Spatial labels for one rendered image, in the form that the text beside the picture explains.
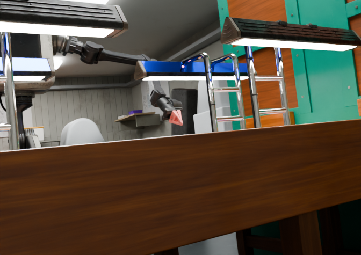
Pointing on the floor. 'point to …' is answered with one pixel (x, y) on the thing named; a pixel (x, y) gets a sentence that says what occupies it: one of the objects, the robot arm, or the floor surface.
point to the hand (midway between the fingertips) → (181, 123)
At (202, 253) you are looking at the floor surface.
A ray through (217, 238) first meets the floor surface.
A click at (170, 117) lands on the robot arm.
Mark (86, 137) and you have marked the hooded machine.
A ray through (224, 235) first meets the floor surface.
